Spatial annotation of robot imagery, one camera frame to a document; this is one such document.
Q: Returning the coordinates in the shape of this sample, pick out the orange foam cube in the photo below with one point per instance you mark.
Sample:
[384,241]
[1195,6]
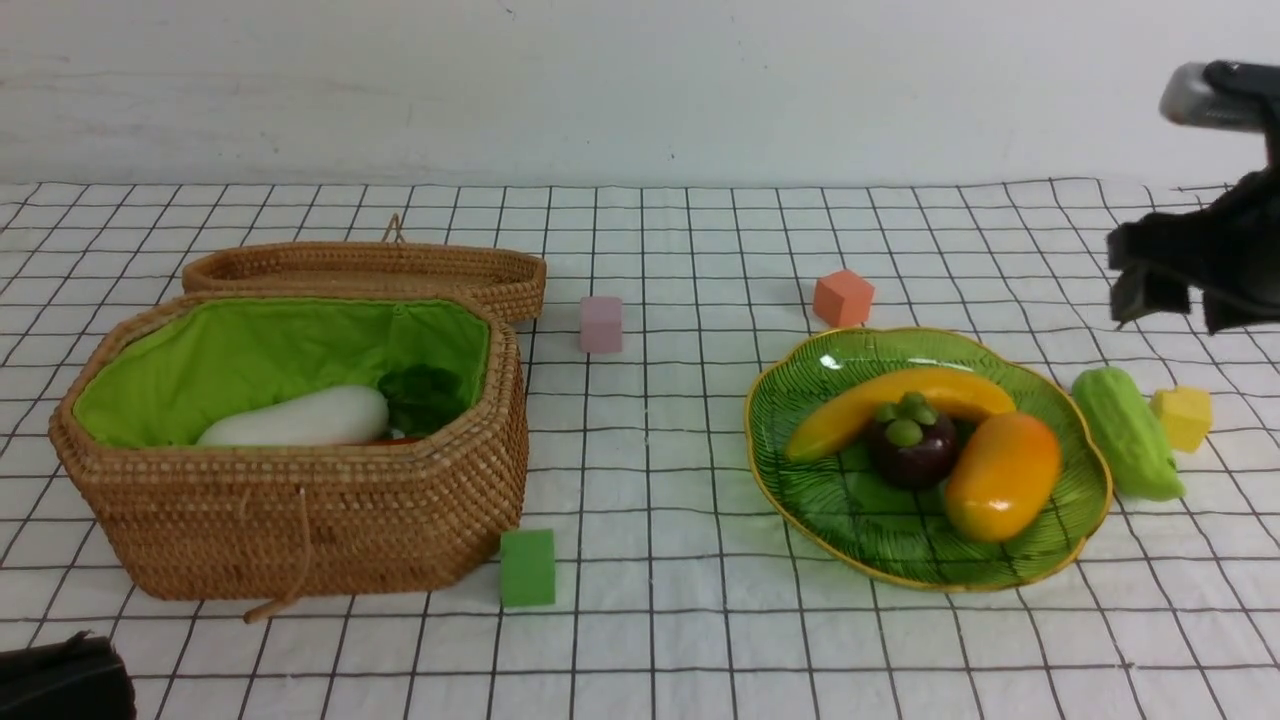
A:
[843,299]

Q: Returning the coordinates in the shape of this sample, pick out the yellow toy banana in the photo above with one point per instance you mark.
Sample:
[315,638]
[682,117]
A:
[839,421]

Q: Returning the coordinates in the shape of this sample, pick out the woven wicker basket lid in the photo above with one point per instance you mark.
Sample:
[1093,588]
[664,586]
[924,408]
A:
[510,283]

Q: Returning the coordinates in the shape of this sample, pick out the purple toy mangosteen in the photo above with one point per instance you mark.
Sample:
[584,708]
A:
[911,444]

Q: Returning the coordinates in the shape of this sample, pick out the green toy bitter gourd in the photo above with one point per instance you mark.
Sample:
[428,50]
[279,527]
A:
[1128,435]

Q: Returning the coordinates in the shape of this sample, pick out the green glass leaf plate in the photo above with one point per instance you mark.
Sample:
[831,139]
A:
[899,536]

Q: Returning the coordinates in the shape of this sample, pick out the orange toy carrot green leaves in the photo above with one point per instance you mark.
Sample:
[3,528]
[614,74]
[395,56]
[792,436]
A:
[393,441]

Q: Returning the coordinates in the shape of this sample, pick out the pink foam cube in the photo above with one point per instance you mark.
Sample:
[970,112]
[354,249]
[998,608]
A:
[601,325]

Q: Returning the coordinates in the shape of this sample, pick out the green foam cube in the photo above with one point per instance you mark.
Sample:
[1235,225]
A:
[528,573]

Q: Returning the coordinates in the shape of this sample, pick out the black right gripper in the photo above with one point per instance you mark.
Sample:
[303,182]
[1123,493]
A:
[1228,250]

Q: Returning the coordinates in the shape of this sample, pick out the white black grid tablecloth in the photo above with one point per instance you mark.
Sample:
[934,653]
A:
[681,595]

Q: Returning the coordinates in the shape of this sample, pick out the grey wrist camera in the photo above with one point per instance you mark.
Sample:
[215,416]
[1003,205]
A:
[1223,94]

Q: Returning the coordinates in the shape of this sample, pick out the orange yellow toy mango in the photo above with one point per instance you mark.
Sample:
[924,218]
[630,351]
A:
[1003,478]

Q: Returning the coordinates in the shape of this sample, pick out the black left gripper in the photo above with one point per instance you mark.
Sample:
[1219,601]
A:
[82,677]

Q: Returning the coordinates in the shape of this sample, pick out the white toy radish green leaves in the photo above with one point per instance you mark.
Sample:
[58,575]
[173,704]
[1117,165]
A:
[415,401]

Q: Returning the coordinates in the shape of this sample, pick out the yellow foam cube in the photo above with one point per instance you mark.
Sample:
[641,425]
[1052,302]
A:
[1186,415]

